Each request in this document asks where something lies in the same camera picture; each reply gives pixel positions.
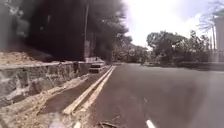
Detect concrete block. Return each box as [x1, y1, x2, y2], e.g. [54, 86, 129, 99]
[88, 61, 106, 74]

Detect pole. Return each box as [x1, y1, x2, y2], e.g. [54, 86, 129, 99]
[82, 0, 91, 62]

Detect grey asphalt road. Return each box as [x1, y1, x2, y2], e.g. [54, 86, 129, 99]
[84, 63, 224, 128]

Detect row of trees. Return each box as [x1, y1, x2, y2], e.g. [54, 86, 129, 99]
[111, 29, 218, 65]

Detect dense dark trees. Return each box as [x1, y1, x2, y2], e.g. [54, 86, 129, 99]
[0, 0, 129, 63]

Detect robot's own part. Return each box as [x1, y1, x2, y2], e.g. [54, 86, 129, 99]
[73, 121, 82, 128]
[145, 119, 156, 128]

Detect pale building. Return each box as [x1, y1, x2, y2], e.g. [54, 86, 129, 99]
[212, 9, 224, 63]

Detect grey stone wall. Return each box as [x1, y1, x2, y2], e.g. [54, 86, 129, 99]
[0, 61, 93, 108]

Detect low dark wall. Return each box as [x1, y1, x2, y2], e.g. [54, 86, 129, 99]
[141, 60, 224, 72]

